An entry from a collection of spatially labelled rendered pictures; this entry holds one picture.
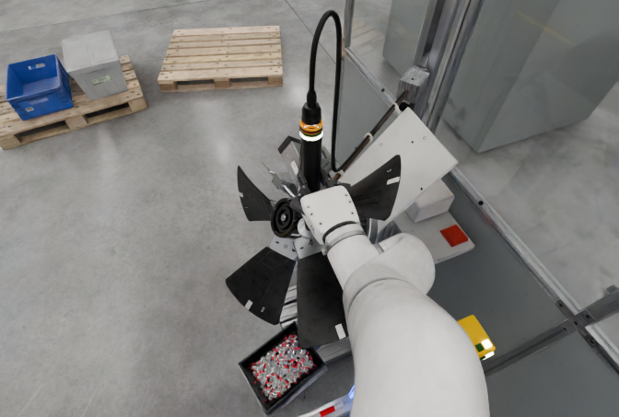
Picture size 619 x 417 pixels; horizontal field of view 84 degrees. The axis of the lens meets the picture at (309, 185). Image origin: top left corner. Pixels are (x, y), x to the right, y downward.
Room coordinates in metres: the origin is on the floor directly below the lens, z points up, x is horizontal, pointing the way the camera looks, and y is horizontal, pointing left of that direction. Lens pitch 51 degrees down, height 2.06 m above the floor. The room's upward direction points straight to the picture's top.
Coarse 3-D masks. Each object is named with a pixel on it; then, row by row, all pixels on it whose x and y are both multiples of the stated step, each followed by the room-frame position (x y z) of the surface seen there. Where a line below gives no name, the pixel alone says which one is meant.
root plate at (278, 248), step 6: (276, 240) 0.54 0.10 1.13; (282, 240) 0.54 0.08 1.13; (288, 240) 0.54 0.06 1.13; (270, 246) 0.53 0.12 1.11; (276, 246) 0.53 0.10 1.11; (282, 246) 0.53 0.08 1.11; (288, 246) 0.53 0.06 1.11; (282, 252) 0.52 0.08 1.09; (288, 252) 0.52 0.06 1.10; (294, 252) 0.52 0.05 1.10; (294, 258) 0.50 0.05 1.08
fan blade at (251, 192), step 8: (240, 168) 0.82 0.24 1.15; (240, 176) 0.81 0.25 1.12; (240, 184) 0.80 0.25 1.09; (248, 184) 0.76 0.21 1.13; (248, 192) 0.75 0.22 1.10; (256, 192) 0.72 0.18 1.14; (240, 200) 0.78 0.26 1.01; (248, 200) 0.75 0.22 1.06; (256, 200) 0.71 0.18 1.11; (264, 200) 0.68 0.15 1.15; (256, 208) 0.72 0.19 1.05; (264, 208) 0.68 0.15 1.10; (272, 208) 0.66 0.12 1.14; (248, 216) 0.74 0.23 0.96; (256, 216) 0.72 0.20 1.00; (264, 216) 0.69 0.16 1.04
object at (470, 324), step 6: (468, 318) 0.32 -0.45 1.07; (474, 318) 0.32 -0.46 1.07; (462, 324) 0.31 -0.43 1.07; (468, 324) 0.31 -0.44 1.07; (474, 324) 0.31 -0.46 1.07; (468, 330) 0.29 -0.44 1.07; (474, 330) 0.29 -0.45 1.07; (480, 330) 0.29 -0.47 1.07; (474, 336) 0.28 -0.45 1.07; (480, 336) 0.28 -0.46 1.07; (486, 336) 0.28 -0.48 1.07; (474, 342) 0.26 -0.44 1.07; (492, 342) 0.26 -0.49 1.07; (492, 348) 0.25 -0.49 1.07; (480, 354) 0.23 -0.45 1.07
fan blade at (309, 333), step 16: (320, 256) 0.46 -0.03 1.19; (304, 272) 0.41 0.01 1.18; (320, 272) 0.41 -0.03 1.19; (304, 288) 0.37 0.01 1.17; (320, 288) 0.37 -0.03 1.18; (336, 288) 0.37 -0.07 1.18; (304, 304) 0.33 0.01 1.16; (320, 304) 0.33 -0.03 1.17; (336, 304) 0.33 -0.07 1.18; (304, 320) 0.29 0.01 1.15; (320, 320) 0.29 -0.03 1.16; (336, 320) 0.29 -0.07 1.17; (304, 336) 0.26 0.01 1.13; (320, 336) 0.26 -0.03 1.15; (336, 336) 0.25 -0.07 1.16
